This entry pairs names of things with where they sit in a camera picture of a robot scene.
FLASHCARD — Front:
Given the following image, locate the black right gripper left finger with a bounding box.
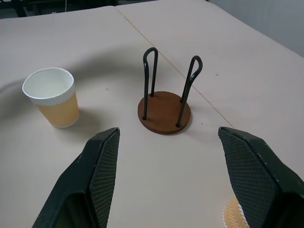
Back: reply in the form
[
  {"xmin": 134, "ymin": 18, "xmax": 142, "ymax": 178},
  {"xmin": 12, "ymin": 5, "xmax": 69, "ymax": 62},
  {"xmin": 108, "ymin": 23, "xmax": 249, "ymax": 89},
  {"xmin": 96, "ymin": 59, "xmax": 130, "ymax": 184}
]
[{"xmin": 31, "ymin": 127, "xmax": 121, "ymax": 228}]

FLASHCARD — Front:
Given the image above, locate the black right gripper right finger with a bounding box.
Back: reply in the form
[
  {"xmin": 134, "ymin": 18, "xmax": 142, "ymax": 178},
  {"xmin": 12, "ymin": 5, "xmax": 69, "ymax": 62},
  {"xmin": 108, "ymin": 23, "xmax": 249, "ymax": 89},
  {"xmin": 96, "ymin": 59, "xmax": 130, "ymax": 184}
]
[{"xmin": 218, "ymin": 126, "xmax": 304, "ymax": 228}]

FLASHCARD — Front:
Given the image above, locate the orange ripple paper cup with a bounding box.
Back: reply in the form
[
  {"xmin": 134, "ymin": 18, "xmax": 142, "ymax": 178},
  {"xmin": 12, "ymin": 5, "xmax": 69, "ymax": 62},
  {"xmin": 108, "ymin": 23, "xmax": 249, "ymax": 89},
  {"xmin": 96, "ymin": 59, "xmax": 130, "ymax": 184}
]
[
  {"xmin": 222, "ymin": 197, "xmax": 250, "ymax": 228},
  {"xmin": 22, "ymin": 67, "xmax": 80, "ymax": 129}
]

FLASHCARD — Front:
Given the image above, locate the brown round cup holder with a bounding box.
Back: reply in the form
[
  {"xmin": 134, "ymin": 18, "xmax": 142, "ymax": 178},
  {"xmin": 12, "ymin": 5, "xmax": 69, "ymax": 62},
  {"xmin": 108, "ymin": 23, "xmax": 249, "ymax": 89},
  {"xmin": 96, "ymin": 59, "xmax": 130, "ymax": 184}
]
[{"xmin": 137, "ymin": 47, "xmax": 203, "ymax": 135}]

